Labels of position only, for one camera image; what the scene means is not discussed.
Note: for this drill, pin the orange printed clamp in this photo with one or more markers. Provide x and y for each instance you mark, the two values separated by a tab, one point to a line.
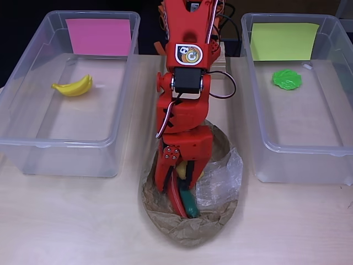
162	19

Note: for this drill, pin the yellow toy lemon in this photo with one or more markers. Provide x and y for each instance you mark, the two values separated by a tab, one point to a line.
182	169

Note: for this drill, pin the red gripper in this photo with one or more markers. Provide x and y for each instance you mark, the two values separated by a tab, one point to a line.
190	144

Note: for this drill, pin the green toy cucumber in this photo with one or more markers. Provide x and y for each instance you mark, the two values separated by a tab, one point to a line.
191	205

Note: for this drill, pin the green toy lettuce leaf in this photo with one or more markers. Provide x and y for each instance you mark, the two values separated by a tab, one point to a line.
286	80

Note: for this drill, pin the yellow toy banana bunch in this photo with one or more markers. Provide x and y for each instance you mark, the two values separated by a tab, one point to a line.
74	88

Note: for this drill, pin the red robot arm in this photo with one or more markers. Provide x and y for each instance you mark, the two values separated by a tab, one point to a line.
187	33

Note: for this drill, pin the crumpled brown paper bag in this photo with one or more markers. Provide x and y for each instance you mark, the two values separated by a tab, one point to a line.
193	229

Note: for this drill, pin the yellow paper note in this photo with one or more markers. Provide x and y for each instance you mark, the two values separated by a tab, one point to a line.
284	41

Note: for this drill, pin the clear plastic bin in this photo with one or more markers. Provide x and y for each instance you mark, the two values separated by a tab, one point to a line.
300	124
69	124

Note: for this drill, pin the red toy chili pepper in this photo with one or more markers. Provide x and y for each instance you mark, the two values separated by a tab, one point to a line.
177	201

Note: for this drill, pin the pink paper note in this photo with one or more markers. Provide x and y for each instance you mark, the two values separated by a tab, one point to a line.
99	37

